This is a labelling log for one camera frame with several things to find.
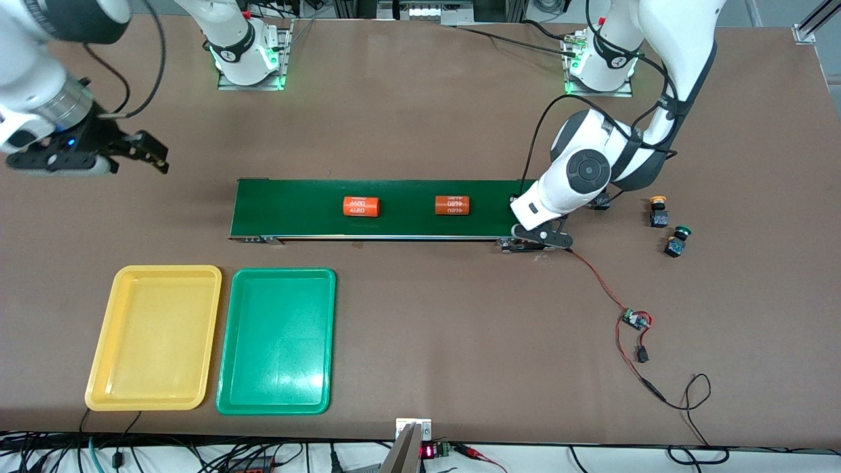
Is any red and black wire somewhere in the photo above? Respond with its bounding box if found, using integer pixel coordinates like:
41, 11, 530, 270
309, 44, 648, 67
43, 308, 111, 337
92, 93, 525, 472
565, 246, 668, 403

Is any black cable on table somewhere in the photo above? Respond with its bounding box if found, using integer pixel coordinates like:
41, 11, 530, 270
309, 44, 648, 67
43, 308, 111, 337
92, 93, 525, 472
453, 20, 579, 57

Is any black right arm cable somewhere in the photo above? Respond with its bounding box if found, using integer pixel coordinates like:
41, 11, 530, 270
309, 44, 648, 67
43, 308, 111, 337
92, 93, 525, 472
82, 0, 167, 119

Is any aluminium frame profile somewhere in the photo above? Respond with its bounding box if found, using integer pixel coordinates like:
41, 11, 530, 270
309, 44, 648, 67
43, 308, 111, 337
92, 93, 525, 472
793, 0, 841, 45

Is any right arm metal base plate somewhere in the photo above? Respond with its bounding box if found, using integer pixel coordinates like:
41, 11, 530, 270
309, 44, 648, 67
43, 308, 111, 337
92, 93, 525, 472
217, 26, 294, 91

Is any green plastic tray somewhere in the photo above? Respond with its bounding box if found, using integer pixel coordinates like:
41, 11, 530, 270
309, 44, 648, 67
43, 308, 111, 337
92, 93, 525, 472
216, 267, 337, 416

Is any equipment rack behind table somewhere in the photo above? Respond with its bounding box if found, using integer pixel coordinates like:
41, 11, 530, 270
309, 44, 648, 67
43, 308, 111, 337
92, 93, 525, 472
332, 0, 526, 27

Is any red clip lead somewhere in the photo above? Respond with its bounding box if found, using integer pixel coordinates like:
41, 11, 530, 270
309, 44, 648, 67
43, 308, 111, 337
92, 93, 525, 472
452, 443, 508, 473

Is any yellow plastic tray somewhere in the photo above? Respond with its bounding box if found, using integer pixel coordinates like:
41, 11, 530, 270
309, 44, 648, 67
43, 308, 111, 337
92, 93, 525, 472
84, 265, 223, 412

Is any grey mount bar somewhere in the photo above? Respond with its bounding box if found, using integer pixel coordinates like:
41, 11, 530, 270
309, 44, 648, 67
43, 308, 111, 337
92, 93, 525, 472
379, 422, 422, 473

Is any thin black looped cable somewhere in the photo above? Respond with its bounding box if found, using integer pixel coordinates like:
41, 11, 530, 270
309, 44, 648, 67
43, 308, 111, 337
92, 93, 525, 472
660, 373, 730, 464

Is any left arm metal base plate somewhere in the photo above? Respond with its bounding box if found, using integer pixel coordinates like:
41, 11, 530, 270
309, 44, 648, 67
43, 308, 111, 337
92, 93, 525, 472
564, 33, 635, 98

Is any silver mount bracket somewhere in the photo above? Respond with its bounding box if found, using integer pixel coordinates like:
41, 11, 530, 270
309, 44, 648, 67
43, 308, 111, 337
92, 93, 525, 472
395, 418, 433, 442

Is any green conveyor belt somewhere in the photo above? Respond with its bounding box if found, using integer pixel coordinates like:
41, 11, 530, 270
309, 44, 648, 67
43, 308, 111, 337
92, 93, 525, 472
227, 177, 557, 254

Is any orange 4680 cylinder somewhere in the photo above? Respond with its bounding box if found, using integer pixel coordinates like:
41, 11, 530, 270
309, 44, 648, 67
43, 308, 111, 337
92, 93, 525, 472
343, 196, 382, 218
434, 194, 472, 217

